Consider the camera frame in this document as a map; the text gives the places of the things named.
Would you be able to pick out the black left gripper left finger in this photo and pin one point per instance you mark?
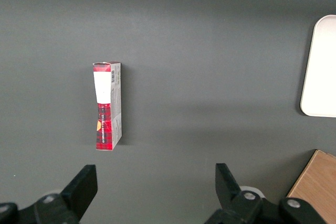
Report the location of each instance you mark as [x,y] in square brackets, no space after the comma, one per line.
[78,190]

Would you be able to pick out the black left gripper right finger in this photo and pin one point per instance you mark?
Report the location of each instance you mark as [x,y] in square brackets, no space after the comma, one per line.
[229,187]

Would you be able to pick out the cream white rectangular tray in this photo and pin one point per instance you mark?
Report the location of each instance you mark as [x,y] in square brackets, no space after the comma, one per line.
[321,69]

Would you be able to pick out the wooden drawer cabinet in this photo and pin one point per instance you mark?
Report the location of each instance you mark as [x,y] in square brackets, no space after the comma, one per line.
[319,182]

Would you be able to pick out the red plaid cardboard box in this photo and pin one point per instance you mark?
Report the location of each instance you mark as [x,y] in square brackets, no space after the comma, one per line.
[107,108]

